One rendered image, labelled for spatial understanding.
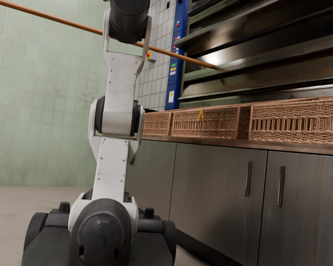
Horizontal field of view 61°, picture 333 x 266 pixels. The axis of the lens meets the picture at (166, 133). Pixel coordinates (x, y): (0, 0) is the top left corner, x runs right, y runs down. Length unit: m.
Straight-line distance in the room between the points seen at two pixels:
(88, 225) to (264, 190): 0.67
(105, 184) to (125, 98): 0.31
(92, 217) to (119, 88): 0.52
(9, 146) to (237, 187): 2.27
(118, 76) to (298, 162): 0.70
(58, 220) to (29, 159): 1.84
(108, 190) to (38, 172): 2.10
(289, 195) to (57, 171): 2.43
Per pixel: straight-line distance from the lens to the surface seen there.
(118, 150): 1.04
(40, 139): 3.02
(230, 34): 2.23
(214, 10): 2.52
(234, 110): 1.32
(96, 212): 0.72
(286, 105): 1.16
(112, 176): 1.01
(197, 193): 1.40
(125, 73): 1.09
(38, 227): 1.24
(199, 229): 1.41
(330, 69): 1.69
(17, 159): 3.01
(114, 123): 1.04
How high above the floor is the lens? 0.53
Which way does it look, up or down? 2 degrees up
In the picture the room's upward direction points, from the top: 6 degrees clockwise
